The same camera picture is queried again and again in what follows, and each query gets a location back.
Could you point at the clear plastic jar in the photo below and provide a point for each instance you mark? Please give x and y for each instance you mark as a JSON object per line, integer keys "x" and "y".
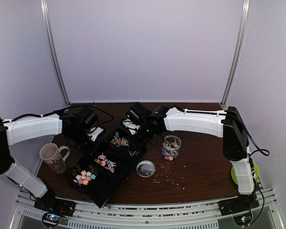
{"x": 171, "y": 147}

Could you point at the silver metal jar lid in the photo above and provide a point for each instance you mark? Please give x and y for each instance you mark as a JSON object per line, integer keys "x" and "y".
{"x": 145, "y": 168}

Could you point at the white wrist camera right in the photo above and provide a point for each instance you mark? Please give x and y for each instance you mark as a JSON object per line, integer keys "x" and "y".
{"x": 130, "y": 126}

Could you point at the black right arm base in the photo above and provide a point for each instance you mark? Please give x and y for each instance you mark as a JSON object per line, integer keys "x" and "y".
{"x": 240, "y": 208}

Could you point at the aluminium corner post left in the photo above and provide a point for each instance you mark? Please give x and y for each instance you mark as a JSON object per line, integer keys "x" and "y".
{"x": 54, "y": 57}

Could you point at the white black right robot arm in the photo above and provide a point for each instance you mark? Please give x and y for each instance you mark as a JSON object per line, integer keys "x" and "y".
{"x": 226, "y": 124}

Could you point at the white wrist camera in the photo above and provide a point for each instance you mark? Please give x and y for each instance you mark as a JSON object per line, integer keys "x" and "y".
{"x": 95, "y": 132}
{"x": 130, "y": 126}

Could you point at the aluminium corner post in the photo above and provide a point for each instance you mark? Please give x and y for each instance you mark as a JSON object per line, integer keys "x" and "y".
{"x": 54, "y": 57}
{"x": 240, "y": 44}

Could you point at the black three-compartment candy tray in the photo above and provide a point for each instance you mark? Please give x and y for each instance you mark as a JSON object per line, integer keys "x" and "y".
{"x": 98, "y": 173}

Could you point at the aluminium corner post right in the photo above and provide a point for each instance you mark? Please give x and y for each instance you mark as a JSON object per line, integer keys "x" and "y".
{"x": 240, "y": 44}

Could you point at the beige patterned ceramic mug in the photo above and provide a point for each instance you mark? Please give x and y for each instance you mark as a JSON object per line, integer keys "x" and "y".
{"x": 55, "y": 157}

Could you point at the green bowl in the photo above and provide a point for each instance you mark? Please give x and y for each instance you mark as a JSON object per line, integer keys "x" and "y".
{"x": 256, "y": 172}

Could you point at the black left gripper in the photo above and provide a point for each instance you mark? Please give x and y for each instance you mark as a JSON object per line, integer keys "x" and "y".
{"x": 92, "y": 149}

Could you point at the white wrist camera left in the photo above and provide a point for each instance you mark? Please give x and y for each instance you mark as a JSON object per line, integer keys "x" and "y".
{"x": 95, "y": 132}

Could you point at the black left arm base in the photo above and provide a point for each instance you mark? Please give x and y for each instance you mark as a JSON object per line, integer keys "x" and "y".
{"x": 55, "y": 208}

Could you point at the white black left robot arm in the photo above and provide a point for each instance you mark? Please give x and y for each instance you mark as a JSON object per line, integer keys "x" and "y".
{"x": 82, "y": 128}

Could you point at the green saucer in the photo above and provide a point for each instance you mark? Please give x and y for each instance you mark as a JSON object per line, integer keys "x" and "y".
{"x": 233, "y": 175}

